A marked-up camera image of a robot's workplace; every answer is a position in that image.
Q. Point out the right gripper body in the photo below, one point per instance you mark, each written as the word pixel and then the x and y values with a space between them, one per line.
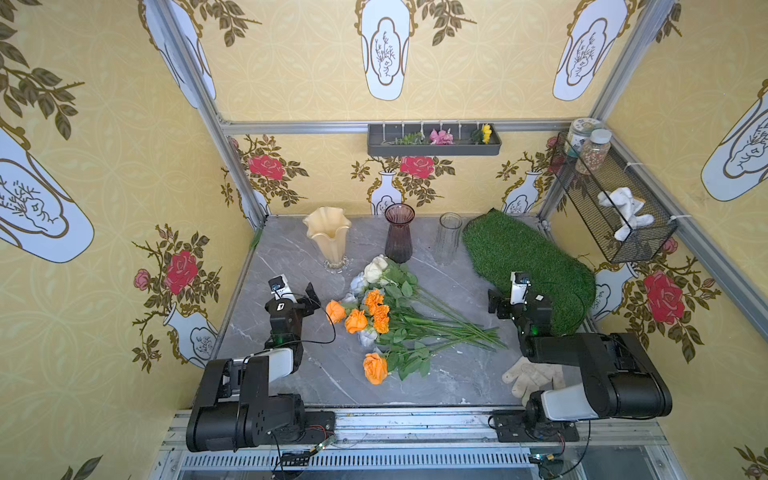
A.
pixel 525 305

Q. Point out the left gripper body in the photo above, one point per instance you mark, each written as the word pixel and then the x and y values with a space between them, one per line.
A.
pixel 287 306

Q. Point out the orange rose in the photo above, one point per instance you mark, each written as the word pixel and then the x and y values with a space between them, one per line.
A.
pixel 356 321
pixel 335 312
pixel 401 358

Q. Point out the orange marigold flower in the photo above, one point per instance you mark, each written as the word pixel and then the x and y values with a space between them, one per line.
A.
pixel 373 300

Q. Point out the cream white rose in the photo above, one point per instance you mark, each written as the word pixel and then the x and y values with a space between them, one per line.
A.
pixel 389 298
pixel 383 272

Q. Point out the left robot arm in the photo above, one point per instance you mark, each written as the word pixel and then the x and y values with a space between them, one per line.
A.
pixel 233 407

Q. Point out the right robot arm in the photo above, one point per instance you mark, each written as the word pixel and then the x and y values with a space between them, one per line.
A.
pixel 579 376

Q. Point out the pale blue white rose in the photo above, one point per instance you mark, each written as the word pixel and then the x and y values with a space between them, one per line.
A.
pixel 358 284

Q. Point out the beige work glove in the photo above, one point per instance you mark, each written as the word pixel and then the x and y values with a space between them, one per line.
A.
pixel 526 377

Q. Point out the cream wavy glass vase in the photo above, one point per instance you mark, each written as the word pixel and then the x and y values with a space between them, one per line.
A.
pixel 328 227

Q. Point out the green artificial grass mat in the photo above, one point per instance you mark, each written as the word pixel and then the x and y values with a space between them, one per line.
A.
pixel 499 244

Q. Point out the purple ribbed glass vase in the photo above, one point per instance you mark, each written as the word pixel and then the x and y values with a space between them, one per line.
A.
pixel 398 247

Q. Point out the clear glass vase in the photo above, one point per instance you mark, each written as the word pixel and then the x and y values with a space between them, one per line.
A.
pixel 448 234

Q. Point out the white plush toy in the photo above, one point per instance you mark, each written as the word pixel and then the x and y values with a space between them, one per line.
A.
pixel 627 206

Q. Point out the jar of coloured beads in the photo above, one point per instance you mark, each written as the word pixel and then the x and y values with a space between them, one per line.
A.
pixel 594 151

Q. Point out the glass jar with label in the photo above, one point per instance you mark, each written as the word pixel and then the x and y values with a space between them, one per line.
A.
pixel 579 132

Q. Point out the yellow flower in tray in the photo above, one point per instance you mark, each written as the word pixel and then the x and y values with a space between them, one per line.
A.
pixel 486 132

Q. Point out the pink flower in tray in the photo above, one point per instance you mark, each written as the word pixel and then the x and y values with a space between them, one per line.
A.
pixel 441 137

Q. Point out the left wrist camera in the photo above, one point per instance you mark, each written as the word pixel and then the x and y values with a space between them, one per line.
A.
pixel 280 289

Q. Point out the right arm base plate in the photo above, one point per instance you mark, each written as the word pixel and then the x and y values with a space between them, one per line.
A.
pixel 517 426

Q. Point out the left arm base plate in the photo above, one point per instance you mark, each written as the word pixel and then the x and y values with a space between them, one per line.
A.
pixel 311 427

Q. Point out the black wire wall basket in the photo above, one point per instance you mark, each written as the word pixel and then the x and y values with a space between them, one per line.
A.
pixel 581 192

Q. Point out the grey wall planter tray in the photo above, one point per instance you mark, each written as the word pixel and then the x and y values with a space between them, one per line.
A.
pixel 411 139

